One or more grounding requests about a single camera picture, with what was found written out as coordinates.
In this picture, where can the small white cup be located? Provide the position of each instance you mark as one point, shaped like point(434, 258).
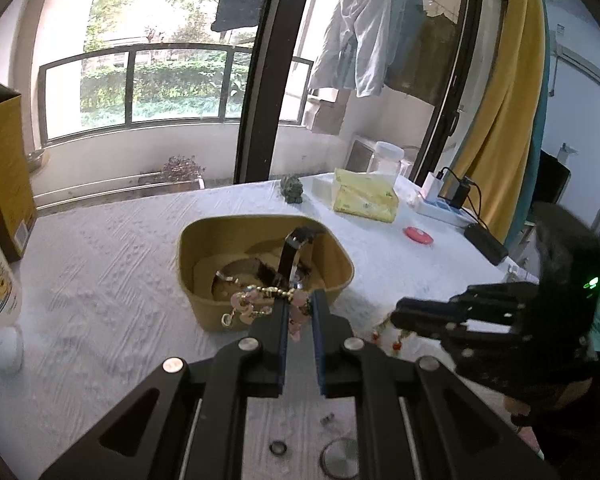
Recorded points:
point(5, 350)

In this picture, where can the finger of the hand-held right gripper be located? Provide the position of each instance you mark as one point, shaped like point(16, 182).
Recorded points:
point(510, 360)
point(430, 314)

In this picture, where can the black sliding door frame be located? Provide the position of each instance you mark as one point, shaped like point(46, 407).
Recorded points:
point(265, 85)

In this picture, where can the brown hanging garment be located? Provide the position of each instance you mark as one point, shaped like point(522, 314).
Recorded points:
point(422, 55)

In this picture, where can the white charger plug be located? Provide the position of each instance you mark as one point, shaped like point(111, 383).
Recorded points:
point(432, 186)

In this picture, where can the black power adapter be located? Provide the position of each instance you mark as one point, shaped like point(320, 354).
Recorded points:
point(455, 192)
point(486, 243)

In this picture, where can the yellow curtain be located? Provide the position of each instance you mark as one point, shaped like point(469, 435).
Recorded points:
point(505, 110)

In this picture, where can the yellow plastic basket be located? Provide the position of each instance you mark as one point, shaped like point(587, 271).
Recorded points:
point(205, 247)

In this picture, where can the yellow and black carton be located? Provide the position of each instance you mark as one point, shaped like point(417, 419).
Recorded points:
point(2, 175)

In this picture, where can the light blue hanging shirt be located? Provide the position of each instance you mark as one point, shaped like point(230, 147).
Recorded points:
point(352, 45)

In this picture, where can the balcony railing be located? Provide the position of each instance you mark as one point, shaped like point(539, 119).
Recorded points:
point(130, 85)

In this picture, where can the dark green figurine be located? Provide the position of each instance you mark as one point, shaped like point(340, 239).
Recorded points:
point(292, 190)

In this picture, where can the yellow tissue packet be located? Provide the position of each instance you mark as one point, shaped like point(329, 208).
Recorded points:
point(362, 195)

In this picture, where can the white textured tablecloth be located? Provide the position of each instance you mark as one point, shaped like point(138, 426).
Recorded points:
point(105, 285)

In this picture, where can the round silver disc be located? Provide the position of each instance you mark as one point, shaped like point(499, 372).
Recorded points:
point(340, 460)

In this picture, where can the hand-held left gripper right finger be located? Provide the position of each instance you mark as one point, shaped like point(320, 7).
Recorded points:
point(317, 355)

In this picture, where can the clear jar with white lid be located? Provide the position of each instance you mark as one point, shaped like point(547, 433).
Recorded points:
point(386, 160)

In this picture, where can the cardboard box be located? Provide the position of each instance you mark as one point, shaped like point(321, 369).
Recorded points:
point(325, 112)

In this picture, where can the black wristwatch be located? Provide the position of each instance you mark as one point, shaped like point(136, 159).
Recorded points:
point(287, 255)

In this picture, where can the red round lid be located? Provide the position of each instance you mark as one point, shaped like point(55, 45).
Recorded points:
point(418, 235)

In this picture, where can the silver bangle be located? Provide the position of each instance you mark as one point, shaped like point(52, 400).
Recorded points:
point(225, 276)

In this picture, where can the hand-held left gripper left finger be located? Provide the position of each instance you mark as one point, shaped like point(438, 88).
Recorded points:
point(283, 355)

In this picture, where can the white power strip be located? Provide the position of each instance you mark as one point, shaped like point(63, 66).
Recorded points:
point(442, 212)

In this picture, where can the potted plant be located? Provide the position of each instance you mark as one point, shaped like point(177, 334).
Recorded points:
point(182, 170)

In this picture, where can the white appliance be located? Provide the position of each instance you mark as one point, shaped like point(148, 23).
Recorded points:
point(360, 155)

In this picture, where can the black monitor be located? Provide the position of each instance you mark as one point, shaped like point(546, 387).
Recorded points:
point(551, 180)

